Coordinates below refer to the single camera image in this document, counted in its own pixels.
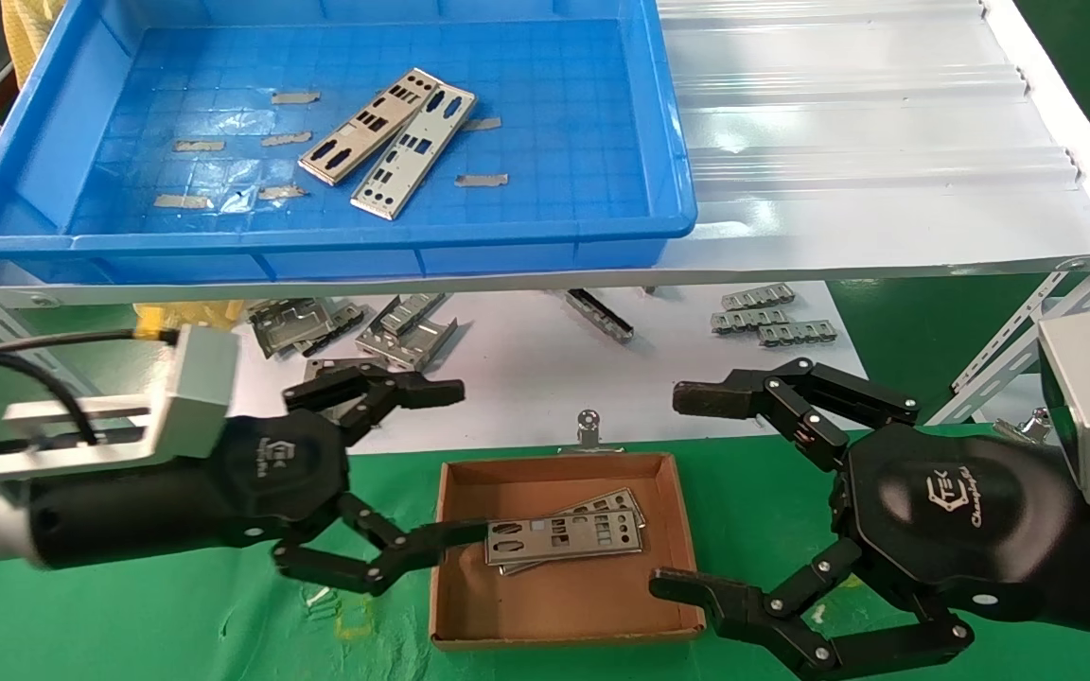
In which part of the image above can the small grey slotted part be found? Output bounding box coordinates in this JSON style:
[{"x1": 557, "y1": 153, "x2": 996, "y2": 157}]
[{"x1": 378, "y1": 292, "x2": 448, "y2": 338}]

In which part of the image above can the brown cardboard box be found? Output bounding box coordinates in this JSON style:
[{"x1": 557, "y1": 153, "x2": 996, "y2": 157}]
[{"x1": 429, "y1": 451, "x2": 708, "y2": 653}]

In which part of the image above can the white flat shelf board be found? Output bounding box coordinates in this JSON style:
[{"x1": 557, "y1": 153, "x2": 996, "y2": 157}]
[{"x1": 183, "y1": 281, "x2": 870, "y2": 463}]

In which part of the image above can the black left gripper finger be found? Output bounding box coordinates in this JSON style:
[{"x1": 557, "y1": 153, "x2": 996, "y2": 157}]
[
  {"x1": 282, "y1": 363, "x2": 467, "y2": 448},
  {"x1": 272, "y1": 494, "x2": 492, "y2": 600}
]

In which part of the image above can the green table cloth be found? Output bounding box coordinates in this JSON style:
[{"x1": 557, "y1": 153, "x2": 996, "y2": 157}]
[{"x1": 0, "y1": 424, "x2": 1090, "y2": 681}]

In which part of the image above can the large grey stamped bracket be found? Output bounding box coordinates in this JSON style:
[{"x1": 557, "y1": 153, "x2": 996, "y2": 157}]
[{"x1": 246, "y1": 297, "x2": 339, "y2": 361}]

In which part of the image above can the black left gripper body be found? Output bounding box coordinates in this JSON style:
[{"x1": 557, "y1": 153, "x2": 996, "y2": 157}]
[{"x1": 212, "y1": 409, "x2": 355, "y2": 552}]

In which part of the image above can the grey folded metal plate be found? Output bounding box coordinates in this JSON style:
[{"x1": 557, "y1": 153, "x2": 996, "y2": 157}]
[{"x1": 355, "y1": 315, "x2": 460, "y2": 377}]

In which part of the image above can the narrow grey metal strip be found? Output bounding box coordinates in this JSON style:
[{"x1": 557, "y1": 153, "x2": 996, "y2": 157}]
[{"x1": 563, "y1": 288, "x2": 637, "y2": 344}]

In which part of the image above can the silver IO shield plate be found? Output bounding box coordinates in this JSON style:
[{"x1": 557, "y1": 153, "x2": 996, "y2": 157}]
[
  {"x1": 348, "y1": 81, "x2": 479, "y2": 222},
  {"x1": 483, "y1": 508, "x2": 646, "y2": 569},
  {"x1": 496, "y1": 486, "x2": 649, "y2": 577}
]

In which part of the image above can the perforated steel rack brace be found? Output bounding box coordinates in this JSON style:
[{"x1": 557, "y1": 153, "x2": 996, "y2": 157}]
[{"x1": 923, "y1": 236, "x2": 1090, "y2": 428}]

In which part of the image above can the blue plastic tray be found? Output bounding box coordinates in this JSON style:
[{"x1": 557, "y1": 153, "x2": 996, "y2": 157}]
[{"x1": 0, "y1": 0, "x2": 699, "y2": 286}]

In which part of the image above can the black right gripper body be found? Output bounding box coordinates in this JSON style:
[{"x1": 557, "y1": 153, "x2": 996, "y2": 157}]
[{"x1": 832, "y1": 423, "x2": 1083, "y2": 622}]

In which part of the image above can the white ribbed shelf board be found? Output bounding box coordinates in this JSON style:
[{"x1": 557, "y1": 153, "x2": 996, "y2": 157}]
[{"x1": 0, "y1": 0, "x2": 1090, "y2": 309}]

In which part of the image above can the gold-tinted IO shield plate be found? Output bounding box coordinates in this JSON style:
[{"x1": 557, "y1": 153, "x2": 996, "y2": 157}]
[{"x1": 296, "y1": 66, "x2": 443, "y2": 187}]

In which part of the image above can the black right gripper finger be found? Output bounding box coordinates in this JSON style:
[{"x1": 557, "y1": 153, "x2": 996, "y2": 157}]
[
  {"x1": 649, "y1": 537, "x2": 975, "y2": 681},
  {"x1": 673, "y1": 357, "x2": 922, "y2": 474}
]

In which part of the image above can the flat grey rectangular frame plate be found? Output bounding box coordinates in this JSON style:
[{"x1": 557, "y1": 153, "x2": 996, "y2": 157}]
[{"x1": 302, "y1": 357, "x2": 391, "y2": 432}]

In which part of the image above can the small grey comb-shaped part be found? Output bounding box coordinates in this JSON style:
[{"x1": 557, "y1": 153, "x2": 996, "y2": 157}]
[
  {"x1": 710, "y1": 306, "x2": 790, "y2": 336},
  {"x1": 721, "y1": 283, "x2": 798, "y2": 312},
  {"x1": 757, "y1": 320, "x2": 838, "y2": 349}
]

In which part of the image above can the yellow mesh bag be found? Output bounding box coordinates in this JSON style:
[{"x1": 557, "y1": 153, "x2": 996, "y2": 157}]
[{"x1": 0, "y1": 0, "x2": 69, "y2": 92}]

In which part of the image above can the small grey stamped bracket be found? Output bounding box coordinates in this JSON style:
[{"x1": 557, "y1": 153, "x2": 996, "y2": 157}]
[{"x1": 304, "y1": 301, "x2": 367, "y2": 358}]

